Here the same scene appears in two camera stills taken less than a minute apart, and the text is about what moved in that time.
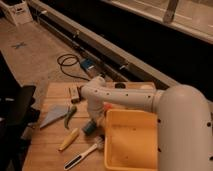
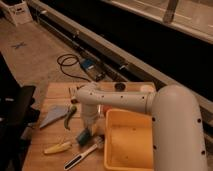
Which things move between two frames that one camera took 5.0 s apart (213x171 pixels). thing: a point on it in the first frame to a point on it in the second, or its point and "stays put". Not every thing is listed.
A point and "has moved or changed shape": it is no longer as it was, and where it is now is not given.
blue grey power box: [88, 64] stays put
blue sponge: [90, 127] has moved or changed shape
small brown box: [74, 94] stays put
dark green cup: [120, 85] stays put
